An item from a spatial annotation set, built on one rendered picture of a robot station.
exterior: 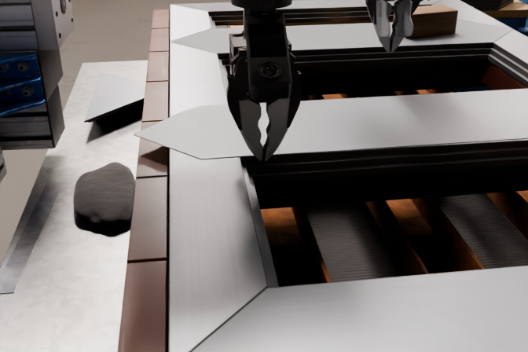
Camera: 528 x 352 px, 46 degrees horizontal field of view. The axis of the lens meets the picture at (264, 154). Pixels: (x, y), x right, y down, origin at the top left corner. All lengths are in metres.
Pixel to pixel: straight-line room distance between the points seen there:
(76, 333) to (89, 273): 0.12
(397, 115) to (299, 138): 0.17
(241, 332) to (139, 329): 0.10
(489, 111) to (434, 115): 0.09
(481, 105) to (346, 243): 0.35
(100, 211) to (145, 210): 0.25
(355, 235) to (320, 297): 0.62
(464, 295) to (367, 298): 0.09
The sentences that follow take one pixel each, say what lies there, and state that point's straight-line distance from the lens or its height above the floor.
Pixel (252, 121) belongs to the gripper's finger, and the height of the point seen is 0.90.
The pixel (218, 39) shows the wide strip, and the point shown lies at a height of 0.85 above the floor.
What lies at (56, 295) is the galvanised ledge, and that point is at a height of 0.68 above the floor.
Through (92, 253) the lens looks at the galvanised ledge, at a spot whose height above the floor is 0.68.
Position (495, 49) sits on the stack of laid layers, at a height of 0.84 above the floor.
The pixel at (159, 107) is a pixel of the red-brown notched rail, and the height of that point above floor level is 0.83.
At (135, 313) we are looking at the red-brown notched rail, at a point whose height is 0.83.
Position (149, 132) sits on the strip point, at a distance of 0.88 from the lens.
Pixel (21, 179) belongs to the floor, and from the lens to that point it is 2.68.
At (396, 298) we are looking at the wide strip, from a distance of 0.58.
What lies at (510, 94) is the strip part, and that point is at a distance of 1.08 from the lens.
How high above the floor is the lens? 1.21
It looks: 27 degrees down
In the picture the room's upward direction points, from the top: straight up
